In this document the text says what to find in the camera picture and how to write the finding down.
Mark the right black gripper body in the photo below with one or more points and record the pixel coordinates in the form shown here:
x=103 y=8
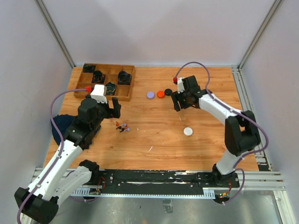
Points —
x=183 y=100

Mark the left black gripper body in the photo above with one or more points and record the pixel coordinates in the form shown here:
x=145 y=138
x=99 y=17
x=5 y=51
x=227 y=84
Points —
x=104 y=111

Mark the white earbud charging case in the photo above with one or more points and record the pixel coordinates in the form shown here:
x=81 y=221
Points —
x=188 y=131

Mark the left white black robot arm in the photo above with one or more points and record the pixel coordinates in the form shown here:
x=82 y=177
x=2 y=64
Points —
x=42 y=198

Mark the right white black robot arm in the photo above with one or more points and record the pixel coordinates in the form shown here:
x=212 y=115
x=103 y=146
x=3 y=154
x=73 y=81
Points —
x=241 y=134

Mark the black earbud charging case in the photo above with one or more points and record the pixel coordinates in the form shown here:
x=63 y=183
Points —
x=168 y=92

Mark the orange earbud charging case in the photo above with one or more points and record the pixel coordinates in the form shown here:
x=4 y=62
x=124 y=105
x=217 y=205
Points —
x=160 y=94

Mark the purple earbud charging case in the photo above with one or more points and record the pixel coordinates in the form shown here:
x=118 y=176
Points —
x=150 y=95

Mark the wooden compartment tray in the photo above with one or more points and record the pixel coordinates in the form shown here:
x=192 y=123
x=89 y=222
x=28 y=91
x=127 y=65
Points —
x=118 y=78

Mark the dark blue cloth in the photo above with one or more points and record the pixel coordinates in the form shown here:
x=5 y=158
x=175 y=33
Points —
x=57 y=126

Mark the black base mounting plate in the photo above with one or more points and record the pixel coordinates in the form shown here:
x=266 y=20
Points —
x=156 y=182

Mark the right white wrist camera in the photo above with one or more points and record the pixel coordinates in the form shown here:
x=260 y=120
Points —
x=180 y=85

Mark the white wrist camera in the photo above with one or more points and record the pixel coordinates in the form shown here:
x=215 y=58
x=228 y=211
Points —
x=180 y=85
x=99 y=93

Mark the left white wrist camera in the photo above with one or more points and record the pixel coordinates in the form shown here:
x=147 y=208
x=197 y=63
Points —
x=99 y=93

